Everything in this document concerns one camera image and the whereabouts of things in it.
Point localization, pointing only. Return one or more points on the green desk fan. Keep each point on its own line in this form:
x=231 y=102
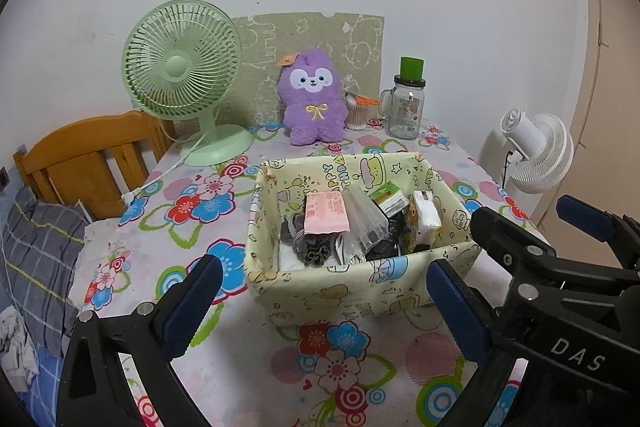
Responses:
x=179 y=63

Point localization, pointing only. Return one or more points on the grey garbage bag roll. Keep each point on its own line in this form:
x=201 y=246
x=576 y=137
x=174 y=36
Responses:
x=348 y=249

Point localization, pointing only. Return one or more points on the yellow cartoon fabric storage box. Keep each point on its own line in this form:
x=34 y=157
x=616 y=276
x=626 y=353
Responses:
x=346 y=292

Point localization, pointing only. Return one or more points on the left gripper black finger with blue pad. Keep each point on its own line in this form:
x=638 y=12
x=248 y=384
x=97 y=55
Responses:
x=476 y=330
x=94 y=391

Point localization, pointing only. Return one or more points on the purple plush toy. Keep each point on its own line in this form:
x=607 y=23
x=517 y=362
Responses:
x=312 y=95

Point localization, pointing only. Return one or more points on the grey plaid pillow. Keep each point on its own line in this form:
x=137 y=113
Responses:
x=40 y=244

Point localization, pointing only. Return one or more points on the floral tablecloth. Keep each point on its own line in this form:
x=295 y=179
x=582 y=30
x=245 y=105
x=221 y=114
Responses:
x=240 y=369

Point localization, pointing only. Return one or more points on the green cartoon cardboard panel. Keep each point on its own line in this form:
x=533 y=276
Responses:
x=353 y=41

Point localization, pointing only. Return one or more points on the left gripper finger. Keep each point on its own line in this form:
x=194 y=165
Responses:
x=529 y=259
x=595 y=221

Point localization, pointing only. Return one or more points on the white towel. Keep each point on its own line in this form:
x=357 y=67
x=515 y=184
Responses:
x=288 y=259

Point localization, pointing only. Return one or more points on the white standing fan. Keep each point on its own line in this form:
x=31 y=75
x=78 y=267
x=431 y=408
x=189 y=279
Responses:
x=546 y=148

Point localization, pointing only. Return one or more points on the cotton swab jar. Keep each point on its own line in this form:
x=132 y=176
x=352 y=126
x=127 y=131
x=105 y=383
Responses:
x=359 y=108

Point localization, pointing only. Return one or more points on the grey drawstring pouch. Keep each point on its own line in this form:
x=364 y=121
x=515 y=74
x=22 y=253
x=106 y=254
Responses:
x=315 y=251

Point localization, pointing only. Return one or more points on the glass mason jar green lid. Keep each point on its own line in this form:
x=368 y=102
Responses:
x=401 y=107

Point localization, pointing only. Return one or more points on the crumpled white grey cloth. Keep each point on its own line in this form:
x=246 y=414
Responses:
x=19 y=361

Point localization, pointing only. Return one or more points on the pink paper packet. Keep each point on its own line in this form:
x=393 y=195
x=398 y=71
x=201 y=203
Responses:
x=325 y=213

